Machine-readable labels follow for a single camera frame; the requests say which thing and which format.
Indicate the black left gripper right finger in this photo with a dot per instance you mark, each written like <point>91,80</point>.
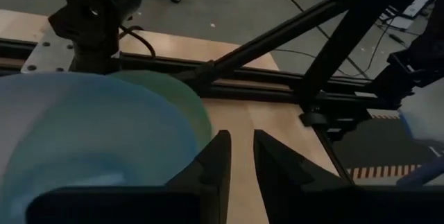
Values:
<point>277,182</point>

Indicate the white power strip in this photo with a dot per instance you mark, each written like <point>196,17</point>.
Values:
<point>421,0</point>

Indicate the large green plastic bowl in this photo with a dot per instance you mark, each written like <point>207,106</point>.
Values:
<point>187,106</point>

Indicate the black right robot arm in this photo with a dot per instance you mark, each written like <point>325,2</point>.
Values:
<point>93,16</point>

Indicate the stack of bowls, pink top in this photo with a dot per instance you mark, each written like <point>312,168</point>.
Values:
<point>86,130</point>

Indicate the black mat with striped edge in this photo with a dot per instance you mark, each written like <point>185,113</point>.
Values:
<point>374,144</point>

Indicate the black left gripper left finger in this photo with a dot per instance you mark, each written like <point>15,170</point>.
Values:
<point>211,182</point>

